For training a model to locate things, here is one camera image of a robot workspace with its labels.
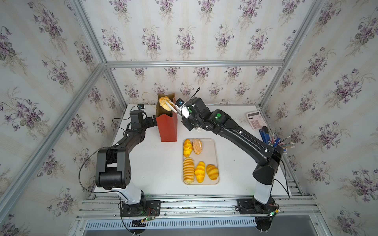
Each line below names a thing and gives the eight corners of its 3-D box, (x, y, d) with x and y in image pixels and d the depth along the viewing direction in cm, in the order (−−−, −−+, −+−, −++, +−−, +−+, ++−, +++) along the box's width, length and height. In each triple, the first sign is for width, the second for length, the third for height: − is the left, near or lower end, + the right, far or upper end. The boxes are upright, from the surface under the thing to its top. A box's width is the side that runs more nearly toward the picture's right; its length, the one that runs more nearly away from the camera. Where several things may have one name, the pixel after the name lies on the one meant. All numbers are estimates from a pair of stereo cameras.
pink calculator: (253, 130, 108) (255, 127, 105) (244, 115, 117) (246, 112, 114) (266, 128, 109) (268, 125, 106) (257, 113, 119) (258, 110, 116)
